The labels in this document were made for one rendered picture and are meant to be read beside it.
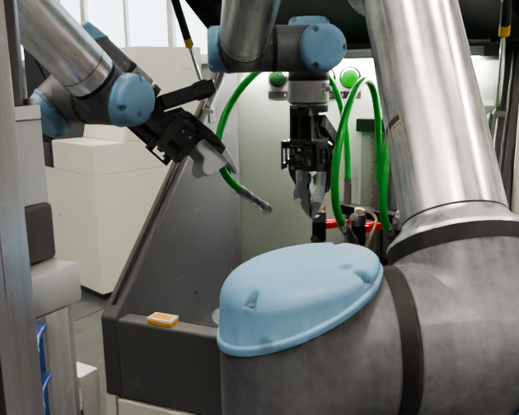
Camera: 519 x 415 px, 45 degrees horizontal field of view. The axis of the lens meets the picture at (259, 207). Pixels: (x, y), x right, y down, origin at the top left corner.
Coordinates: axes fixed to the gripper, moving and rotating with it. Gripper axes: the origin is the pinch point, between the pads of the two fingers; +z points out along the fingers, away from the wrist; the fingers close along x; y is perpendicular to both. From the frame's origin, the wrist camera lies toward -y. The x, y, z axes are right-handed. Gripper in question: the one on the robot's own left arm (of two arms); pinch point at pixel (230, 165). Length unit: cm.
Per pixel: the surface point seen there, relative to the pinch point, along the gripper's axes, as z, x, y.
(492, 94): 33, 13, -47
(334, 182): 10.7, 18.3, -3.1
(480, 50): 24, 14, -51
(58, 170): 7, -309, -44
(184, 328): 11.9, -2.8, 28.1
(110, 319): 3.3, -14.2, 33.5
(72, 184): 17, -295, -40
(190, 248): 12.7, -27.8, 9.8
